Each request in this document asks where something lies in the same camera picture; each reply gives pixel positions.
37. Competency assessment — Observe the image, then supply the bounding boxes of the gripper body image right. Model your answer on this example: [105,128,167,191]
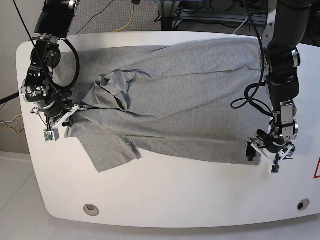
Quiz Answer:
[257,129,288,153]

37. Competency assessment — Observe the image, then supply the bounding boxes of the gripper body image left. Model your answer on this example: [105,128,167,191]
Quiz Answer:
[39,102,73,125]

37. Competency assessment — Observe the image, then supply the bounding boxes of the grey T-shirt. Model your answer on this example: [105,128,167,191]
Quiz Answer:
[64,38,270,172]

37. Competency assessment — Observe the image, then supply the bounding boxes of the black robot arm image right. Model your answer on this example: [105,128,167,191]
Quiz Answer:
[243,0,319,165]

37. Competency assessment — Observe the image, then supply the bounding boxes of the black rod at left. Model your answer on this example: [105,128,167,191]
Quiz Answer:
[0,91,19,105]

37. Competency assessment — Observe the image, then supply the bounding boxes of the red warning triangle sticker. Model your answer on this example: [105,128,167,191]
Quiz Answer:
[313,159,320,179]

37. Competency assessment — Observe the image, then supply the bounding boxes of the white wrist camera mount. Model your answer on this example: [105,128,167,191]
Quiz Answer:
[30,104,87,142]
[246,138,296,174]

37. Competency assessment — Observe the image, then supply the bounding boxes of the yellow and white side cables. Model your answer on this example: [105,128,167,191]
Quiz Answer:
[0,113,23,135]

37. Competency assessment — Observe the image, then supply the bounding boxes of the right table cable grommet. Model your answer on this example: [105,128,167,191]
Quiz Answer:
[297,198,310,211]

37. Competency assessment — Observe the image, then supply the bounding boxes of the table cable grommet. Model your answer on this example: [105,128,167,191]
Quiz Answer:
[297,198,310,211]
[83,203,100,217]

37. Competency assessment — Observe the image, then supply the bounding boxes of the left table cable grommet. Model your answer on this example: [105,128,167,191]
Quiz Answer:
[83,203,100,217]

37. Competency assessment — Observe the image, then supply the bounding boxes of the black floor cable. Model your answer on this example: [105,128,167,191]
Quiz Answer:
[76,0,115,36]

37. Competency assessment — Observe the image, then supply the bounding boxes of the yellow floor cable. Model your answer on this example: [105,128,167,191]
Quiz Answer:
[114,3,135,33]

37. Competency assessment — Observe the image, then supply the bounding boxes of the aluminium frame rail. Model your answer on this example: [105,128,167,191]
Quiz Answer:
[181,12,267,25]

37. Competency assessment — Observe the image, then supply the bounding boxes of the black table leg post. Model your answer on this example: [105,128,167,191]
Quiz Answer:
[160,17,179,31]

